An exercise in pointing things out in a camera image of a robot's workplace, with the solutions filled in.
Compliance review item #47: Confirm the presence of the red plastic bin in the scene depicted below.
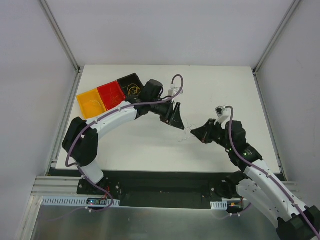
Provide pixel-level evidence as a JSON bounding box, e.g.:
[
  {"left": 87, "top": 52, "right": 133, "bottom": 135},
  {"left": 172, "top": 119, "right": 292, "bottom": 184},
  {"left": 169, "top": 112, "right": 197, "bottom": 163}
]
[{"left": 97, "top": 81, "right": 126, "bottom": 111}]

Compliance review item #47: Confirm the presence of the yellow plastic bin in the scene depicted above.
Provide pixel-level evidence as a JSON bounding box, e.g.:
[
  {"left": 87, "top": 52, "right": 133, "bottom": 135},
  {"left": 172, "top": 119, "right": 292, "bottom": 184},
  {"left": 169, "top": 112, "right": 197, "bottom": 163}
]
[{"left": 76, "top": 88, "right": 107, "bottom": 119}]

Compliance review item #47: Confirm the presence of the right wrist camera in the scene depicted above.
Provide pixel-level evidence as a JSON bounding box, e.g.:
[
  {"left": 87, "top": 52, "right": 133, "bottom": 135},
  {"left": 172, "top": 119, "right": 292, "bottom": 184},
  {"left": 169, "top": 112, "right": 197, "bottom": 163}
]
[{"left": 214, "top": 105, "right": 230, "bottom": 125}]

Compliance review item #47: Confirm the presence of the yellow grey striped cable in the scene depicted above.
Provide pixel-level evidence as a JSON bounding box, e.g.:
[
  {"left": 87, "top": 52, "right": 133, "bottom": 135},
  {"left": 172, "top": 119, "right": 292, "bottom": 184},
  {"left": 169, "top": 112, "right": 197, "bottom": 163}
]
[{"left": 126, "top": 83, "right": 141, "bottom": 97}]

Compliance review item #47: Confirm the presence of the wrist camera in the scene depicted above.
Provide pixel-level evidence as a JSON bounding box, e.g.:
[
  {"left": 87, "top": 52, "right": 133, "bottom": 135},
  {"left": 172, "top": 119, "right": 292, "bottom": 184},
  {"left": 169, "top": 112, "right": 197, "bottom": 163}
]
[
  {"left": 214, "top": 105, "right": 230, "bottom": 125},
  {"left": 167, "top": 87, "right": 184, "bottom": 97}
]

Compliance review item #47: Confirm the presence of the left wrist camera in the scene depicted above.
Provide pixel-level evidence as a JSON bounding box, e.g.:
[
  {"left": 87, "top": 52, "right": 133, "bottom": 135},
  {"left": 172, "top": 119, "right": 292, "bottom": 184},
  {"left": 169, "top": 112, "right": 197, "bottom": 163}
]
[{"left": 167, "top": 87, "right": 184, "bottom": 97}]

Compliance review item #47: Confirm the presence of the black plastic bin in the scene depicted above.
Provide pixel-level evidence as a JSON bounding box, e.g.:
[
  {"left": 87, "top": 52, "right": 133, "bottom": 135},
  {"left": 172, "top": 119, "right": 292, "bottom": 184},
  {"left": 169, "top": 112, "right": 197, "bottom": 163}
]
[{"left": 117, "top": 73, "right": 144, "bottom": 98}]

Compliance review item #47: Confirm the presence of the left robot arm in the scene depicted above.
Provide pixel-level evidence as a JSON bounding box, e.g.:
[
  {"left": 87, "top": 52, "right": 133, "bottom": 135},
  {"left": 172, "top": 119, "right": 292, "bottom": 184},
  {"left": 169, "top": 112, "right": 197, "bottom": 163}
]
[{"left": 62, "top": 79, "right": 185, "bottom": 195}]

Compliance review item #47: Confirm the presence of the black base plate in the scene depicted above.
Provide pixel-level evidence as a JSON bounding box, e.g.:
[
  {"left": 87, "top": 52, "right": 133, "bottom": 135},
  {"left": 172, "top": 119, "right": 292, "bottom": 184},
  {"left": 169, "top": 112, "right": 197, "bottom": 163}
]
[{"left": 75, "top": 170, "right": 229, "bottom": 210}]

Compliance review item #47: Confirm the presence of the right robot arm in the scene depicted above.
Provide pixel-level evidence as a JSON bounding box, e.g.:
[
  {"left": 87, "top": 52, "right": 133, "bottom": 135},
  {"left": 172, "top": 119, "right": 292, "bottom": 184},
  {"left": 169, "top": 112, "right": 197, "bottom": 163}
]
[{"left": 191, "top": 119, "right": 320, "bottom": 240}]

